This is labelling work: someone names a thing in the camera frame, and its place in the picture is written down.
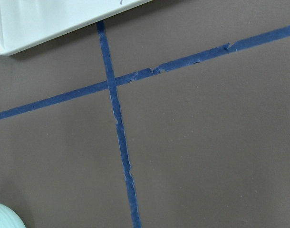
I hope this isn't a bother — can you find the light green bowl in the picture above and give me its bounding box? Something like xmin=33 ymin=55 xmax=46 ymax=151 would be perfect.
xmin=0 ymin=204 xmax=26 ymax=228

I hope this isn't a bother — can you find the cream bear tray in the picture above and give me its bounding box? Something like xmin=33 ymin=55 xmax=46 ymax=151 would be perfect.
xmin=0 ymin=0 xmax=146 ymax=56

